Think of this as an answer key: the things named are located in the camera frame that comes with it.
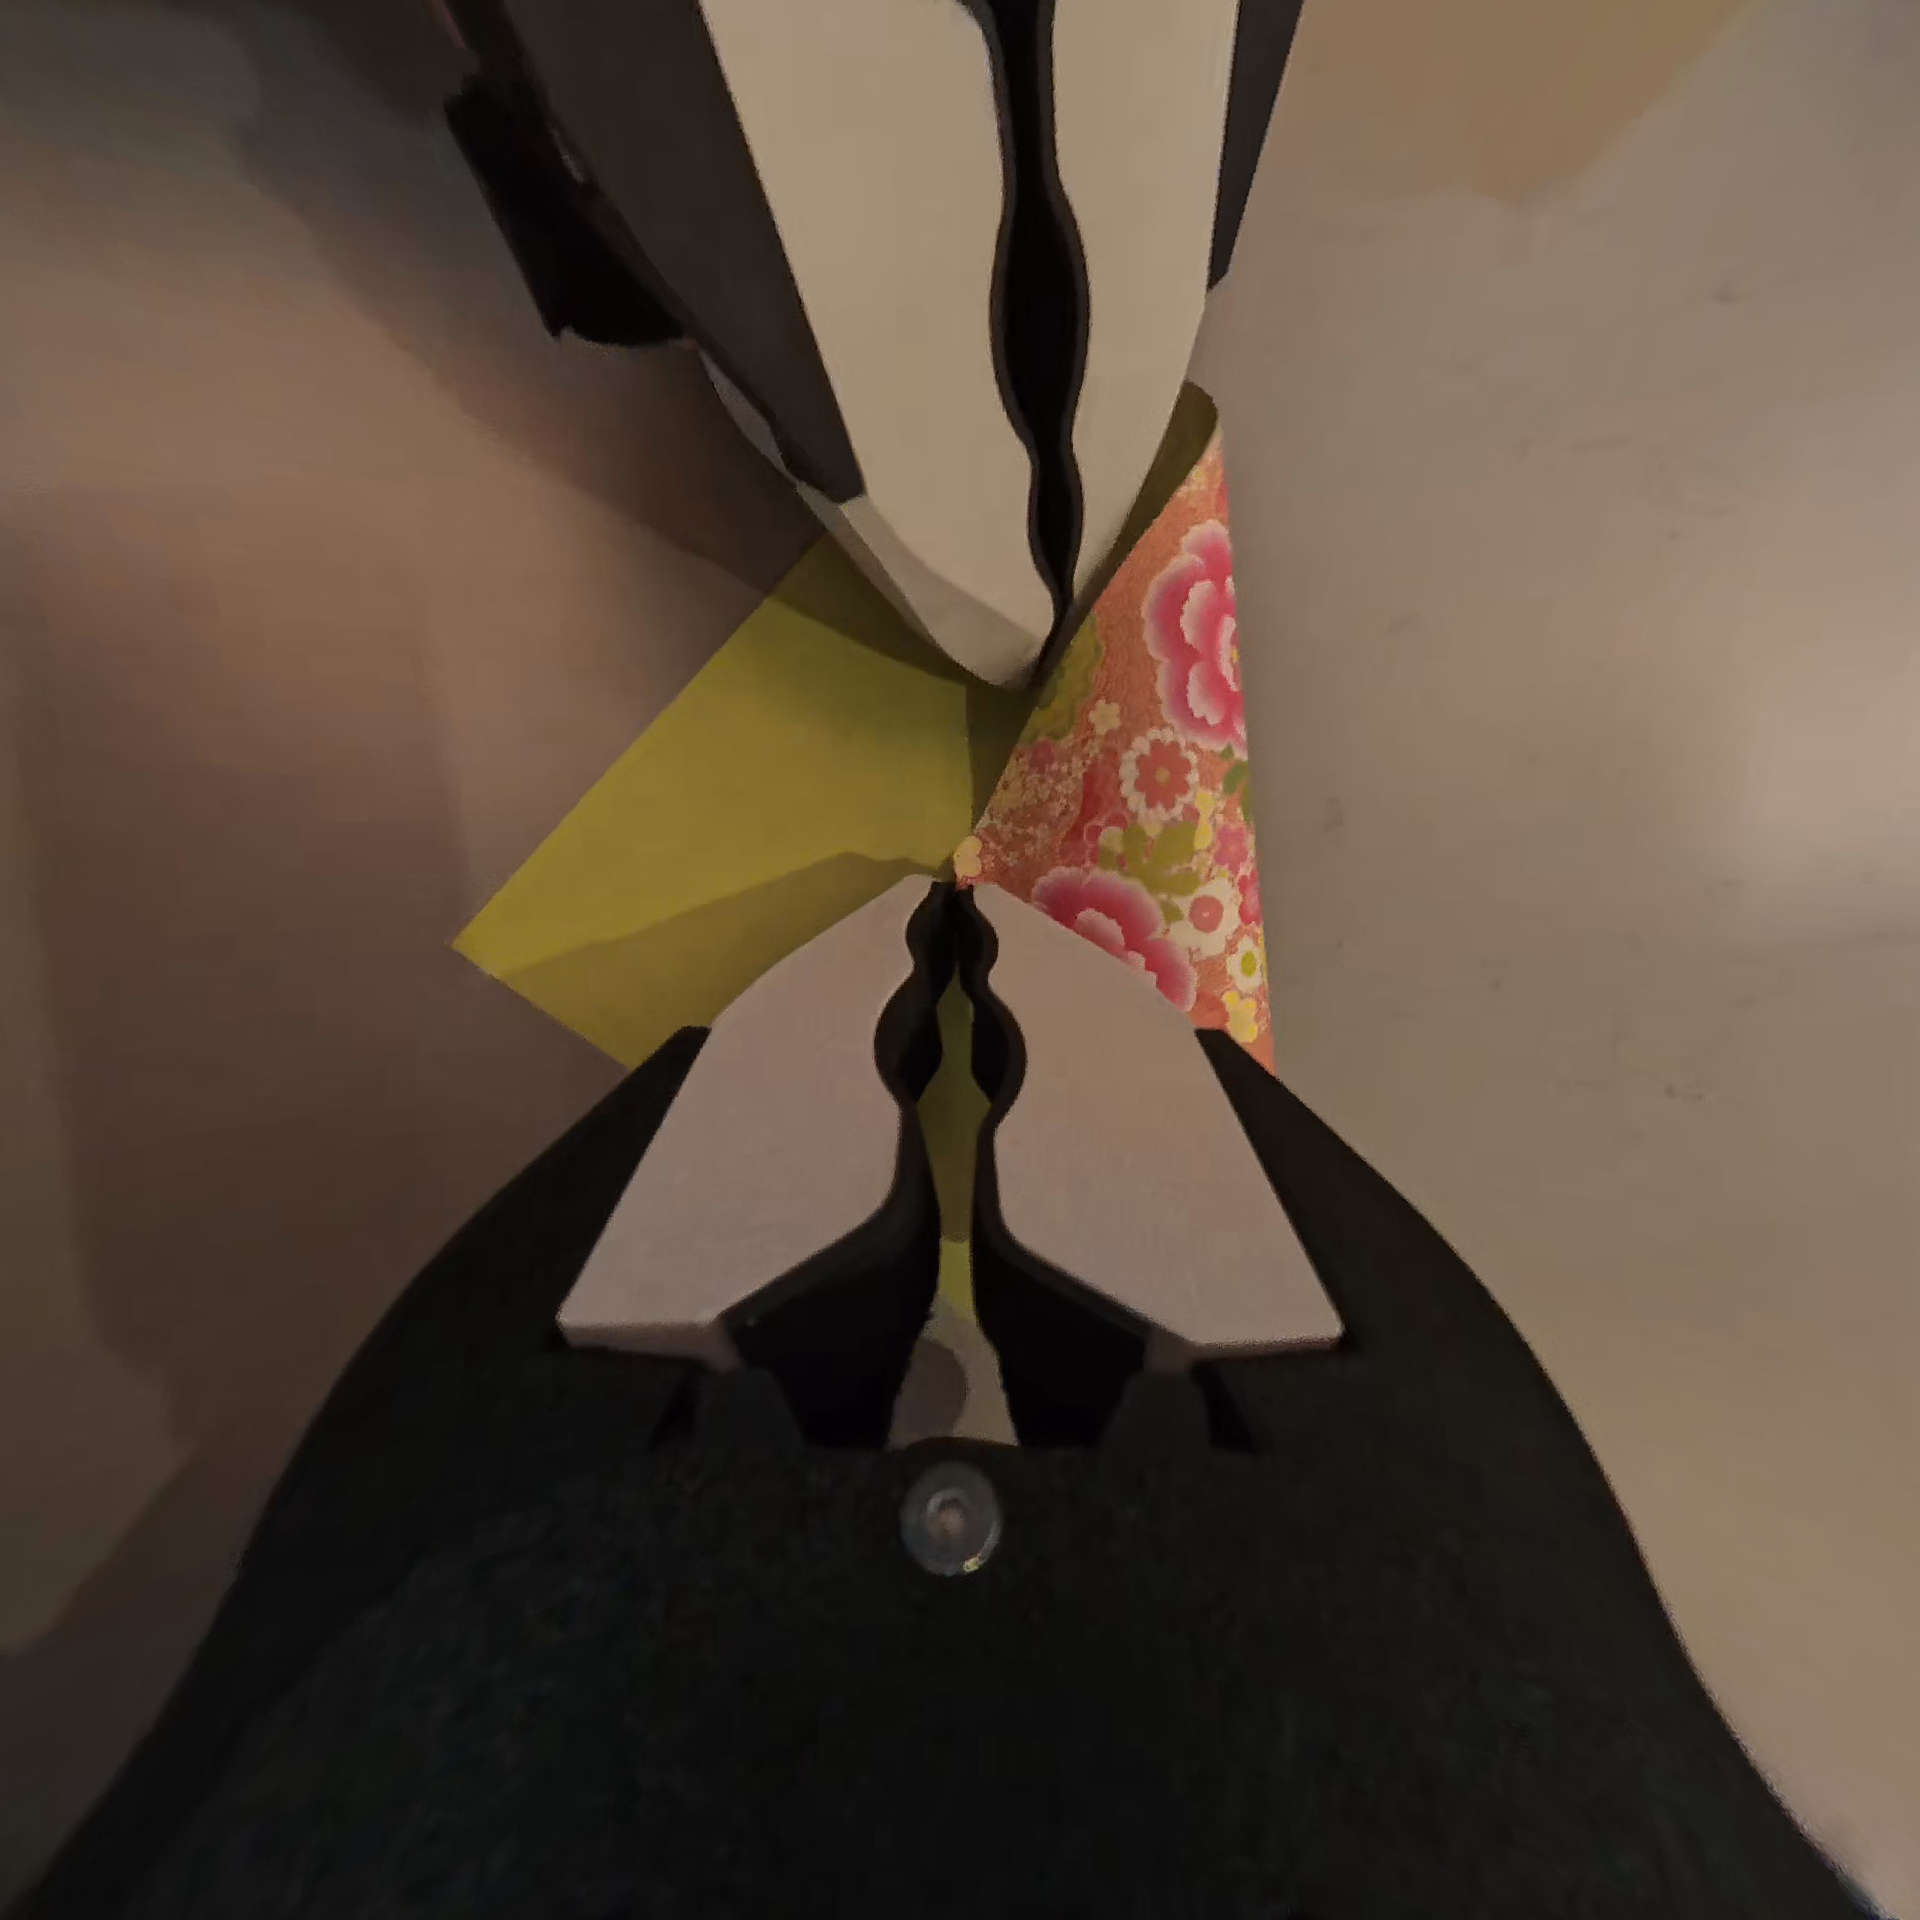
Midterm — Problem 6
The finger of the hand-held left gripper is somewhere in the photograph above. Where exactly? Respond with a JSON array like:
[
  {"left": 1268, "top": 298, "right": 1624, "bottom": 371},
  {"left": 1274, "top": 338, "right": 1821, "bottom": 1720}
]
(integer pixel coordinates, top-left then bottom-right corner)
[
  {"left": 702, "top": 0, "right": 1063, "bottom": 685},
  {"left": 1021, "top": 0, "right": 1235, "bottom": 622}
]

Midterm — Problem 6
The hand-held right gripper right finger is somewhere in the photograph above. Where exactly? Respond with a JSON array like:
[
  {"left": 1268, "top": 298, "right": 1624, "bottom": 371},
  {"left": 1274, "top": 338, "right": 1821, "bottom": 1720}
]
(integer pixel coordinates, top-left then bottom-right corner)
[{"left": 962, "top": 880, "right": 1345, "bottom": 1452}]

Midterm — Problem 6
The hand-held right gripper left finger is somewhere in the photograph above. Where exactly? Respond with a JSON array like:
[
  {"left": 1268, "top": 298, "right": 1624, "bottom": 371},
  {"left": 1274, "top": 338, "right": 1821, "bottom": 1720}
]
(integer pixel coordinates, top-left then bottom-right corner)
[{"left": 554, "top": 878, "right": 950, "bottom": 1452}]

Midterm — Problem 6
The floral yellow origami paper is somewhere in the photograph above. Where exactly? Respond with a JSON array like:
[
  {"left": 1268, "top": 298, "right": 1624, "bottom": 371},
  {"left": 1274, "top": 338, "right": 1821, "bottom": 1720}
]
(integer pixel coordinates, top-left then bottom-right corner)
[{"left": 456, "top": 382, "right": 1278, "bottom": 1310}]

